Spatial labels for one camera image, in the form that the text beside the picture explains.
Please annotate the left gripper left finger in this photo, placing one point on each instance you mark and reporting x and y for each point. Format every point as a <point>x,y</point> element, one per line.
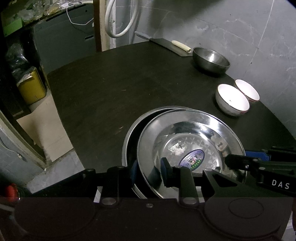
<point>117,184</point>

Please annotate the white roll on cleaver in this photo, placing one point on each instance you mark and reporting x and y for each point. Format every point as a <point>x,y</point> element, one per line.
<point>181,46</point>

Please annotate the green box on shelf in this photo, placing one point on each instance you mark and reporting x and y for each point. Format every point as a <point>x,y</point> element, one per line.
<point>12,27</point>

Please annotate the cleaver knife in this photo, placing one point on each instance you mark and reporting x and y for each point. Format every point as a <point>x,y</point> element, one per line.
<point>164,43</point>

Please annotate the large steel basin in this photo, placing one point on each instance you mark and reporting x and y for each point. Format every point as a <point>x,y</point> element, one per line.
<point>129,152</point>

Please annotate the white ceramic bowl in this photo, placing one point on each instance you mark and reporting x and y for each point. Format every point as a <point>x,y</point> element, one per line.
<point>231,101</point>
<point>248,90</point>

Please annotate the red capped bottle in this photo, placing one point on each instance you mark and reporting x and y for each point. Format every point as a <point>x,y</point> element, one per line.
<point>12,194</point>

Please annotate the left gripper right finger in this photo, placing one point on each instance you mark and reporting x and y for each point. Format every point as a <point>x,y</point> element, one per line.
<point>181,178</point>

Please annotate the small steel bowl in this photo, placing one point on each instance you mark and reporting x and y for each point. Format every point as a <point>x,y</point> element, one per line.
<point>210,60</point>

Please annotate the yellow jerry can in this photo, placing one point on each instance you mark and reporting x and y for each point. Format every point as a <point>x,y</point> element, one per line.
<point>31,86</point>

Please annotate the steel plate with sticker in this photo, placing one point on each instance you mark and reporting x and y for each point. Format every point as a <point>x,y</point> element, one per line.
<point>186,137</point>

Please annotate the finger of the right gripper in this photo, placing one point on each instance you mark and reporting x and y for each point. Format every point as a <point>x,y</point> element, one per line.
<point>270,170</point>

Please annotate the dark cabinet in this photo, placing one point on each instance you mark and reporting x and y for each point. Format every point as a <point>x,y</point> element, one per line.
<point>65,38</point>

